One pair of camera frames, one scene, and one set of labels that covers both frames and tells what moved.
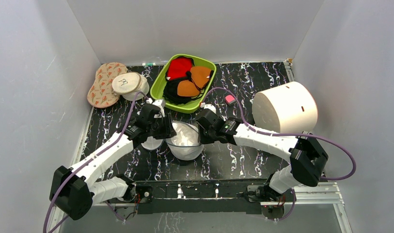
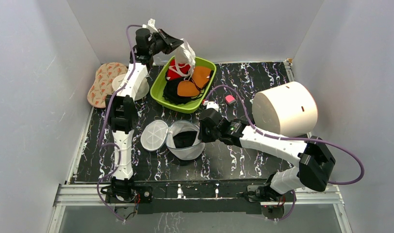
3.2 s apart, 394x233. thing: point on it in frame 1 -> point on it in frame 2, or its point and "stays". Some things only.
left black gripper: (168, 132) -> (170, 42)
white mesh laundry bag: (185, 145) stays
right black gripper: (201, 127) stays
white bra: (186, 135) -> (185, 60)
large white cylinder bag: (289, 108) stays
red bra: (178, 67) stays
